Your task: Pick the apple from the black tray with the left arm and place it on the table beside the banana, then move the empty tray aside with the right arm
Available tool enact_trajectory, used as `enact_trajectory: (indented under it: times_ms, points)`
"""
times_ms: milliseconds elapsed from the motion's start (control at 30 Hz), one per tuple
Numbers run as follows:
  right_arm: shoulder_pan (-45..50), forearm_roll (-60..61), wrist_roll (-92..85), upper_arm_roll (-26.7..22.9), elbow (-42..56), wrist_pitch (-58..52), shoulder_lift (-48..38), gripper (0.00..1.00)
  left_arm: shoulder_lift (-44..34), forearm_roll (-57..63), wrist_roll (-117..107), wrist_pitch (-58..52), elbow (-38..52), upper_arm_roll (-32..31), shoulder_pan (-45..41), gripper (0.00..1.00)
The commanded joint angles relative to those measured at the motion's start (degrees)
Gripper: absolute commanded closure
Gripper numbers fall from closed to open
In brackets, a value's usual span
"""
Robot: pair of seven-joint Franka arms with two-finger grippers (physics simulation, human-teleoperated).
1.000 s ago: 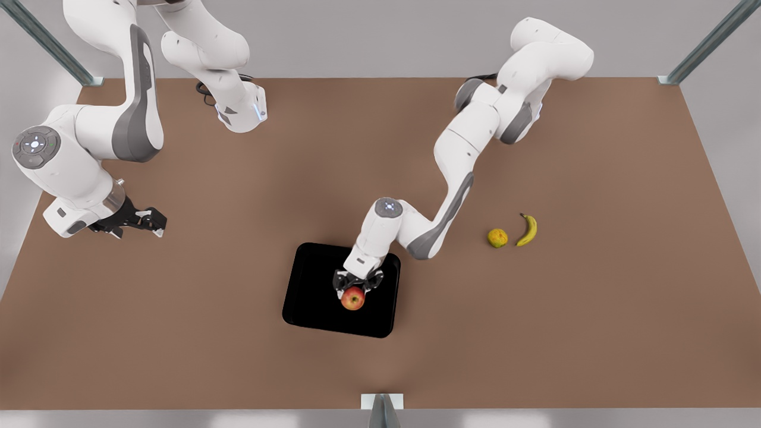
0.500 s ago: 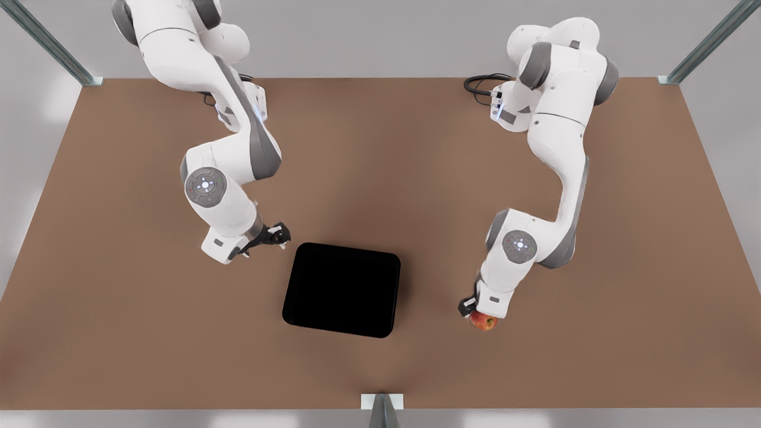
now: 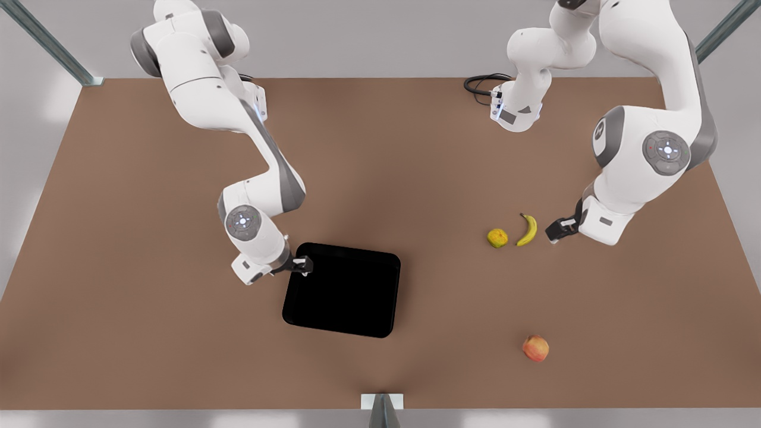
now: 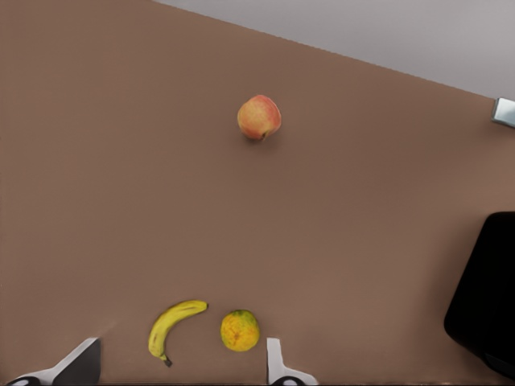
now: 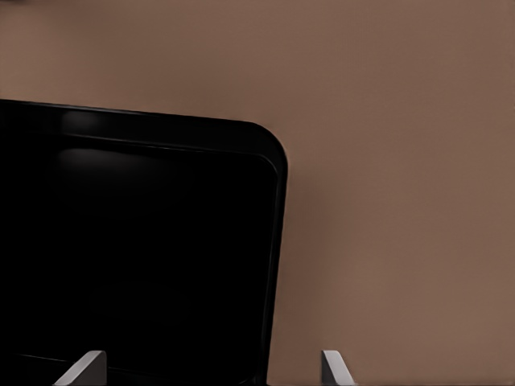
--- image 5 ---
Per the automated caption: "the black rectangular tray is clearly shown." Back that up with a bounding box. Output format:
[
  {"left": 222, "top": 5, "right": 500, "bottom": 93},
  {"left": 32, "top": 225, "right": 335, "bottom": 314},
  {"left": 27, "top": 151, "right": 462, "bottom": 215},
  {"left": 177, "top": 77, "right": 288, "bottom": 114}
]
[{"left": 0, "top": 99, "right": 290, "bottom": 386}]

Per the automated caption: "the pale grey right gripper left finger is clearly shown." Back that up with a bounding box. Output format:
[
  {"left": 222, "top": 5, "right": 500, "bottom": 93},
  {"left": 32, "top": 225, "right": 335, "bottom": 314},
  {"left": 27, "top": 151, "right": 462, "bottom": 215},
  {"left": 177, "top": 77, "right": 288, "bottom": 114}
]
[{"left": 53, "top": 350, "right": 108, "bottom": 386}]

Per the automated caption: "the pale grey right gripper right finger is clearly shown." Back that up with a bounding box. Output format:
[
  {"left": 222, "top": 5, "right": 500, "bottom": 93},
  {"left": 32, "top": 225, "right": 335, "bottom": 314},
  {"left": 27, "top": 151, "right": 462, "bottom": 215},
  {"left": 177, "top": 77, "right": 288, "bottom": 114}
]
[{"left": 320, "top": 349, "right": 356, "bottom": 386}]

